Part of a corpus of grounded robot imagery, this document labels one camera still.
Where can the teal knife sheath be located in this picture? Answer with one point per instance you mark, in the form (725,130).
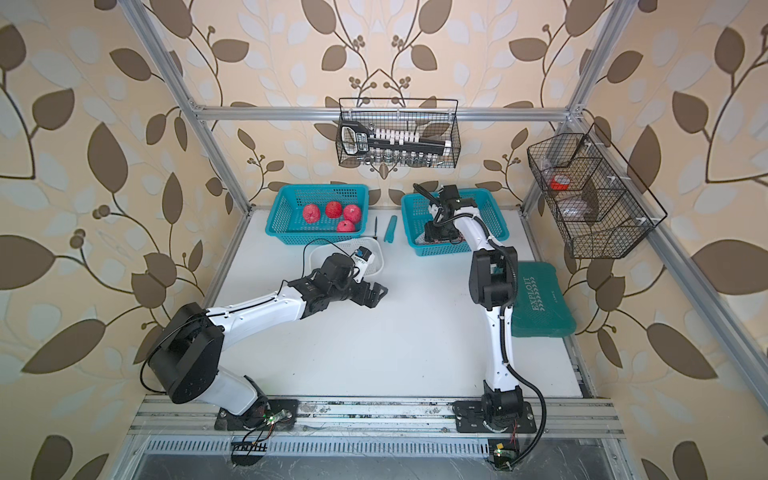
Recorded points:
(391,229)

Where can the side black wire basket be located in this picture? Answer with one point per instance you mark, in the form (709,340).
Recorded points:
(609,208)

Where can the netted apple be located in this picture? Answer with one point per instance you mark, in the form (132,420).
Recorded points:
(311,213)
(333,209)
(352,213)

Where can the green tool case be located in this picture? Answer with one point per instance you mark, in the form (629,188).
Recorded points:
(540,310)

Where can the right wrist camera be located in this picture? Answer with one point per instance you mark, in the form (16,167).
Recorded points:
(447,197)

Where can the left teal plastic basket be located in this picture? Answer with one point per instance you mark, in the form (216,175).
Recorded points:
(286,222)

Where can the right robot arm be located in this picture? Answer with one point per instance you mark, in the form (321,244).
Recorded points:
(493,285)

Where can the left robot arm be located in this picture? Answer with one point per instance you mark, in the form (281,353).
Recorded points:
(185,358)

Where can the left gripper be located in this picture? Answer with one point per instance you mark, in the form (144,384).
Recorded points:
(373,298)

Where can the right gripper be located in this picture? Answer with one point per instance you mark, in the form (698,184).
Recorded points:
(433,235)

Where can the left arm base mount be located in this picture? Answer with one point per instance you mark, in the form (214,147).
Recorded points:
(263,414)

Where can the right teal plastic basket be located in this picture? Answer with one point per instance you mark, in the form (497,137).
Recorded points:
(415,212)

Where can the black white tool set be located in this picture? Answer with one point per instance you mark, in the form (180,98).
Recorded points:
(356,139)

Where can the teal plastic basket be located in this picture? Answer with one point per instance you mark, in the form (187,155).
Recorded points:
(286,222)
(415,212)

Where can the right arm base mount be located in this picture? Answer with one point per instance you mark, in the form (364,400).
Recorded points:
(496,411)

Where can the white plastic tray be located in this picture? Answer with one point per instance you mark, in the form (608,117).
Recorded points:
(321,250)

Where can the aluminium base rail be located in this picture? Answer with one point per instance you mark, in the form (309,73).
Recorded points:
(367,427)

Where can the back black wire basket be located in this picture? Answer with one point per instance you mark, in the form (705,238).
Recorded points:
(432,117)

